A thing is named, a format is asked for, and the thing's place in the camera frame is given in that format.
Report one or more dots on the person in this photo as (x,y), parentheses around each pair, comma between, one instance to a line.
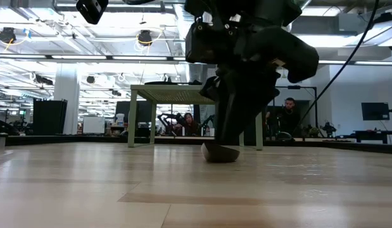
(189,126)
(289,118)

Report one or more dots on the black wall monitor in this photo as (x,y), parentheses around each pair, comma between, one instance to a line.
(375,111)

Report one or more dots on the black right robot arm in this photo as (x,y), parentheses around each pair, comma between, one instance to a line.
(246,9)

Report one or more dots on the white container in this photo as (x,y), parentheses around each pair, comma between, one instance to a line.
(120,119)

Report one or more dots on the black square mini plate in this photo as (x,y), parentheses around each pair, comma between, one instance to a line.
(219,155)

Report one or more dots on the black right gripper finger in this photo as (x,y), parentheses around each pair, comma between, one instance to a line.
(249,104)
(221,120)

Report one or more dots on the green perforated metal shelf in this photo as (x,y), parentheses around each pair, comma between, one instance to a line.
(157,92)

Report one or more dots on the black teardrop mini plate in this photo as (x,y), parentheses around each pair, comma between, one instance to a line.
(195,83)

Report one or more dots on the black ceiling speaker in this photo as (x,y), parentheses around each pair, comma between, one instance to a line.
(7,35)
(145,38)

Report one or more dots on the black background table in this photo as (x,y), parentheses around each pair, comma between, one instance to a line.
(373,133)

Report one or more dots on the whiteboard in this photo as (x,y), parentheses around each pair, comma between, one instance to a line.
(93,125)

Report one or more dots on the black metal stand frame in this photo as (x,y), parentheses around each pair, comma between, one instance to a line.
(315,104)

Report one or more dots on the white round column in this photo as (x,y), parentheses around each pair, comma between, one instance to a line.
(66,104)

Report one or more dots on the black office partition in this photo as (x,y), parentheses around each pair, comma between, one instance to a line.
(50,115)
(142,111)

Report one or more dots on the black background robot arm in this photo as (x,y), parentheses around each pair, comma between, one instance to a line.
(167,120)
(328,129)
(208,122)

